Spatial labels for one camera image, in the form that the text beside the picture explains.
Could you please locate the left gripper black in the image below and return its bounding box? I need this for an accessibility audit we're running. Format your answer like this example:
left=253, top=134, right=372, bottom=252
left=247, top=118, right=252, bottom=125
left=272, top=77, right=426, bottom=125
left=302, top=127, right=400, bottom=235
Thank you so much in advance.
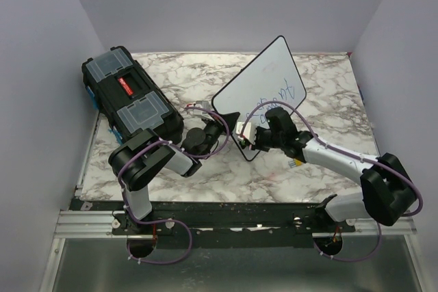
left=200, top=111, right=240, bottom=159

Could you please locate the white whiteboard black frame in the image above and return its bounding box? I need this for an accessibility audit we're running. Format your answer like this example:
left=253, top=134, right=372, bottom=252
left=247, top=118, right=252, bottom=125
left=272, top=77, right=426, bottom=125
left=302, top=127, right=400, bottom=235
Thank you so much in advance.
left=211, top=35, right=307, bottom=163

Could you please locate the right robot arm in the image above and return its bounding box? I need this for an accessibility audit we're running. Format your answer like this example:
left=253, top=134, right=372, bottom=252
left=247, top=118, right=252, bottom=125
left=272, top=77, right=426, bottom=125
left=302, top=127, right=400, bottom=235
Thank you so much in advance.
left=254, top=107, right=420, bottom=232

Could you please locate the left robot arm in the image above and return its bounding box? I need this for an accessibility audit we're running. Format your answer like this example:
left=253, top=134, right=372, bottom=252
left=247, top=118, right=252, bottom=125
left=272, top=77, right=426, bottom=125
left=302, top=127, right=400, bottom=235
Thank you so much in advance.
left=108, top=109, right=240, bottom=234

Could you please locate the yellow grey small connector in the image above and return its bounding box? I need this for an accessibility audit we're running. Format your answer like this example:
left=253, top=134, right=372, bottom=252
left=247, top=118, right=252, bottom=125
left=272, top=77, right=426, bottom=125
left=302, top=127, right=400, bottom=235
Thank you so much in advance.
left=288, top=159, right=303, bottom=168

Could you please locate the black plastic toolbox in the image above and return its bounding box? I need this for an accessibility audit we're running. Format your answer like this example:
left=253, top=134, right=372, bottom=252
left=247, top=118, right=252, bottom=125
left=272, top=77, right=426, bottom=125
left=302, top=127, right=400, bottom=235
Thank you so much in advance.
left=81, top=46, right=184, bottom=144

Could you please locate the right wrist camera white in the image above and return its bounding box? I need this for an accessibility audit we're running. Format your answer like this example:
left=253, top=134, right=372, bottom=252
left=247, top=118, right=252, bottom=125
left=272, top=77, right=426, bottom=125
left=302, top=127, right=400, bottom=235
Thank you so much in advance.
left=235, top=122, right=257, bottom=150

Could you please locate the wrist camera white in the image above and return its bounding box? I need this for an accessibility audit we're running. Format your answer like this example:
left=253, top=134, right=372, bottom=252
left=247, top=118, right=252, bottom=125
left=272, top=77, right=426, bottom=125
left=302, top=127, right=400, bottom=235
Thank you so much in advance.
left=235, top=122, right=257, bottom=150
left=192, top=101, right=212, bottom=118

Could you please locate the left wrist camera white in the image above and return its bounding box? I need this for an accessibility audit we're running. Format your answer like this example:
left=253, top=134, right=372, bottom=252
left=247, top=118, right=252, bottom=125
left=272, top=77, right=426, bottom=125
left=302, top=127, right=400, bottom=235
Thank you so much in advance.
left=192, top=101, right=212, bottom=118

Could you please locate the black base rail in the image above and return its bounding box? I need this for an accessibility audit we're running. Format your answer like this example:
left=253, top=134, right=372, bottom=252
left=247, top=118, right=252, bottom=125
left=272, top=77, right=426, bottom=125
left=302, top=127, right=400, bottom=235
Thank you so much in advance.
left=68, top=198, right=355, bottom=249

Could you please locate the aluminium extrusion frame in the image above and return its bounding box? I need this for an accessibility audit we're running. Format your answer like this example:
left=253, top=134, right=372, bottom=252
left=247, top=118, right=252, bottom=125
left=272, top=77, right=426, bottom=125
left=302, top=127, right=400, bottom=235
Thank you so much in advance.
left=40, top=115, right=118, bottom=291

